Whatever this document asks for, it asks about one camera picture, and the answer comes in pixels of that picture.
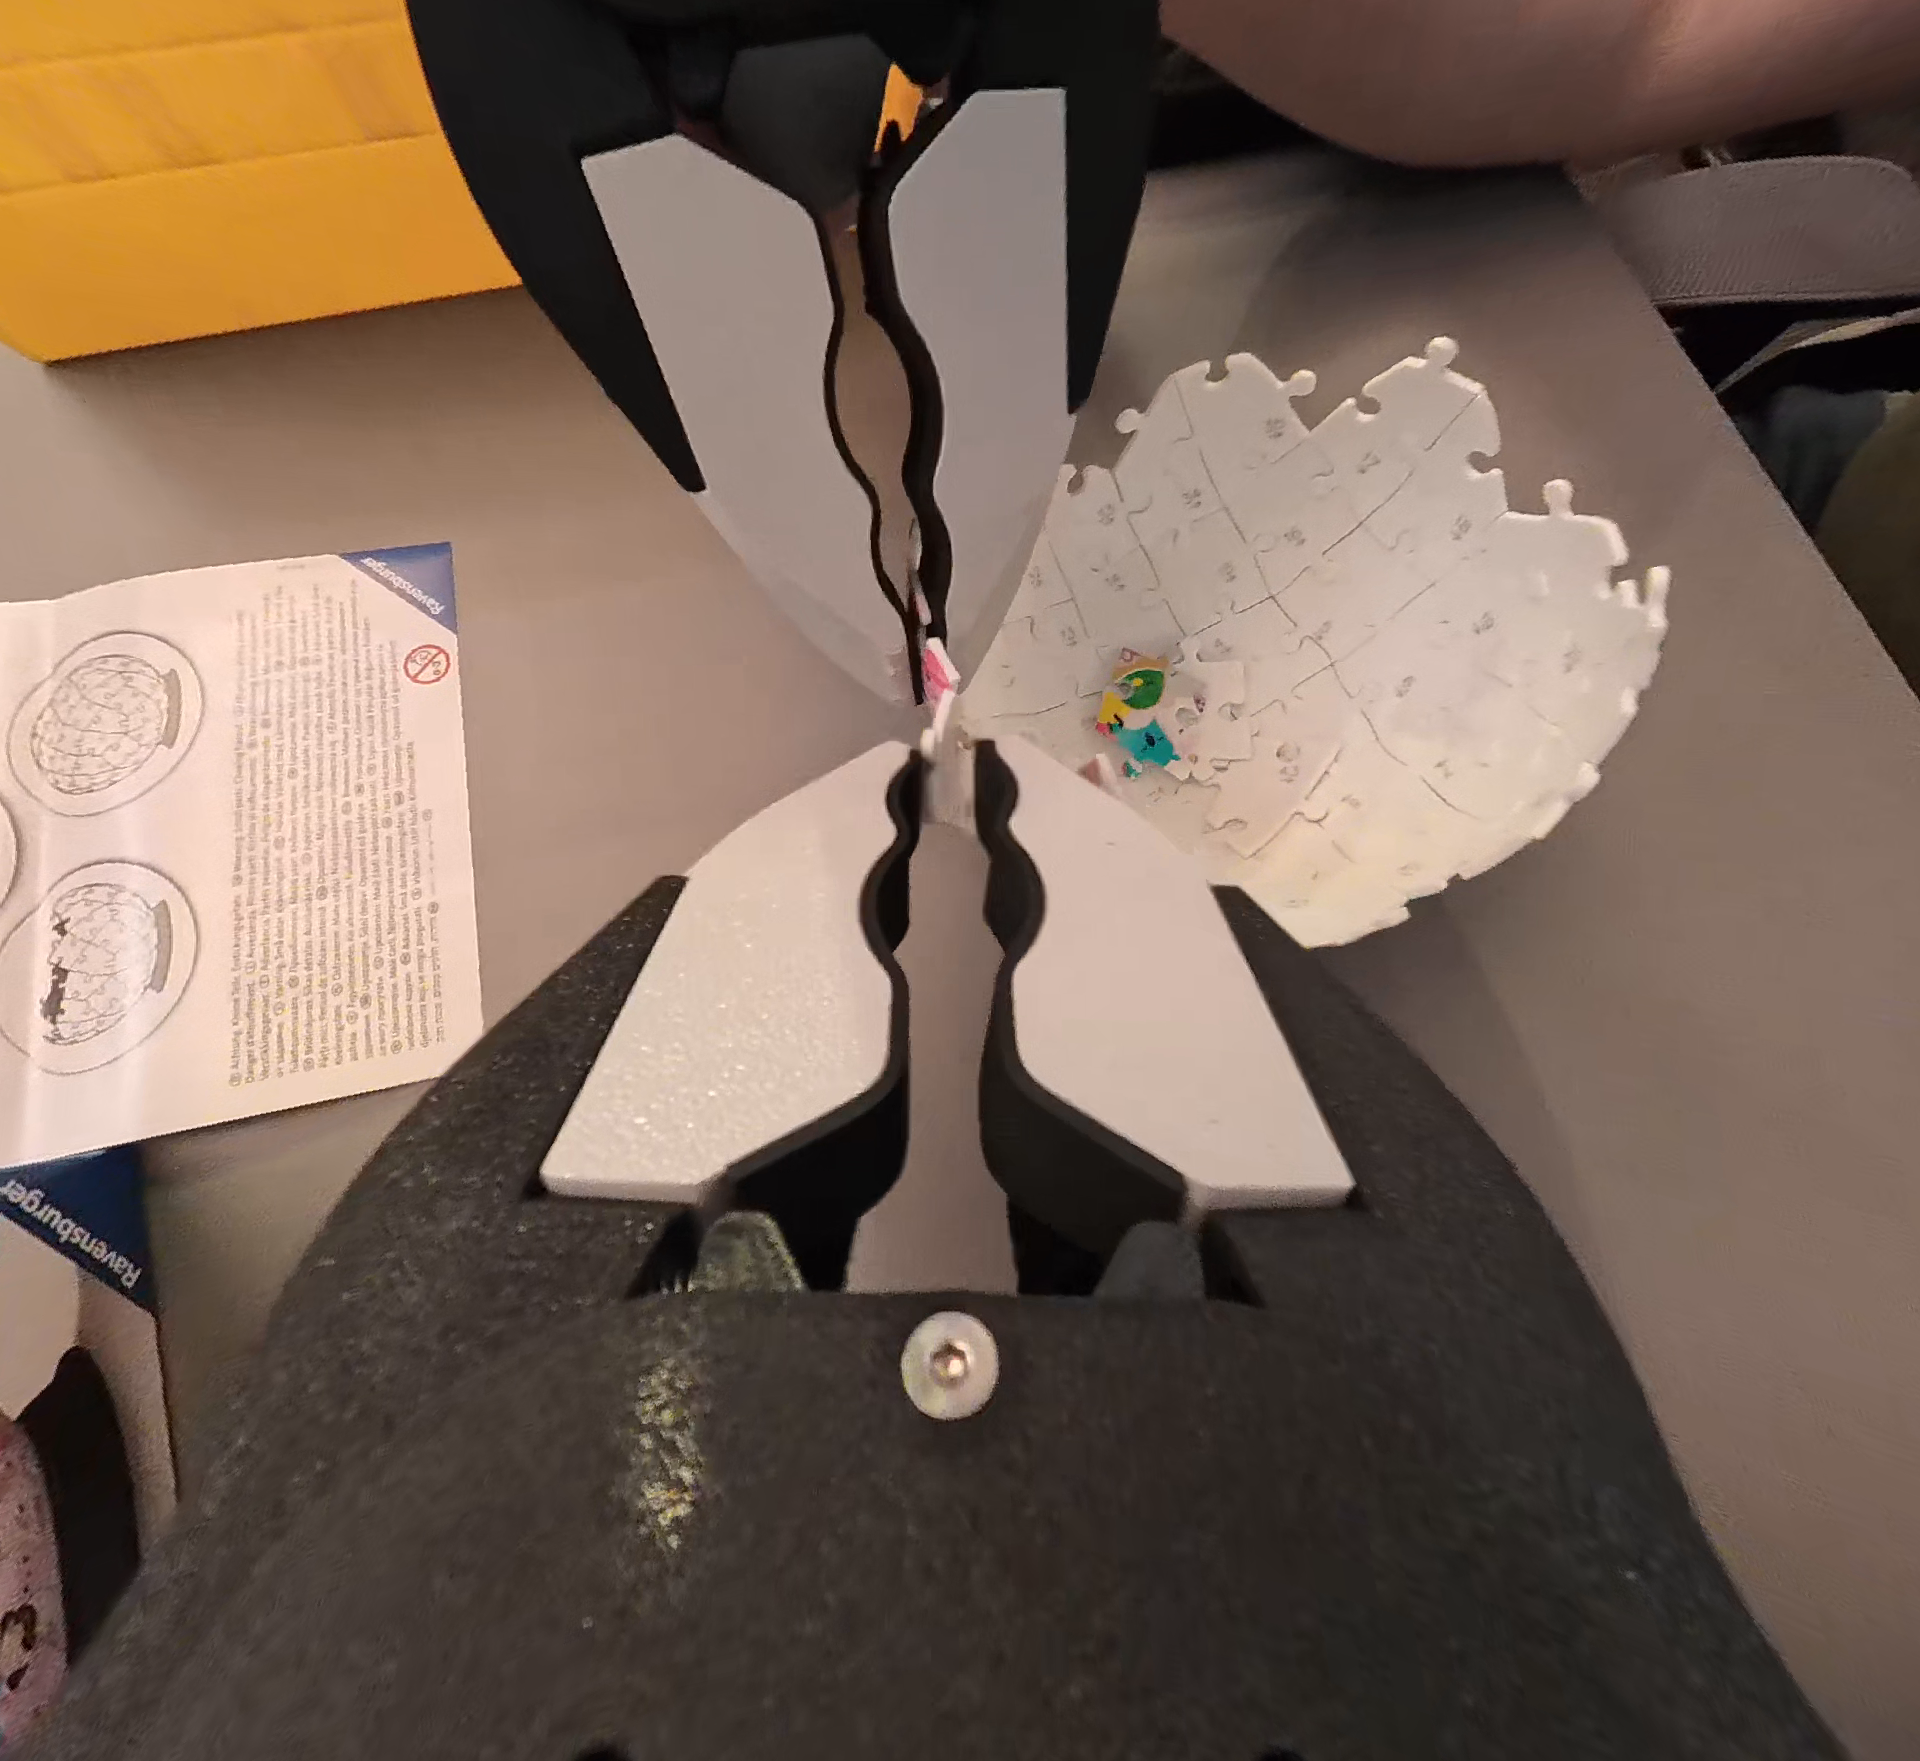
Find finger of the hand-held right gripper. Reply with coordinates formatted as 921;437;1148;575
857;85;1079;687
579;136;921;711

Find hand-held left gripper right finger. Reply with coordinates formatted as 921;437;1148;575
971;734;1365;1214

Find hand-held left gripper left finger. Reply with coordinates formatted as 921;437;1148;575
536;743;924;1212

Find yellow plastic bin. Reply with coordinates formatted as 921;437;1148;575
0;0;525;365

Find white half puzzle ball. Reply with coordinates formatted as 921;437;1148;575
921;338;1674;953

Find white loose puzzle piece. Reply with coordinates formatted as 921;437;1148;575
1169;658;1265;791

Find colourful loose puzzle piece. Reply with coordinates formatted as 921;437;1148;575
1098;655;1189;783

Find colourful puzzle box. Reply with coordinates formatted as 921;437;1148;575
0;1146;181;1703

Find white instruction leaflet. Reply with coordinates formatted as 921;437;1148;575
0;538;486;1167

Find olive trousers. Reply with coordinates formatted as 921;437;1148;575
1820;388;1920;683

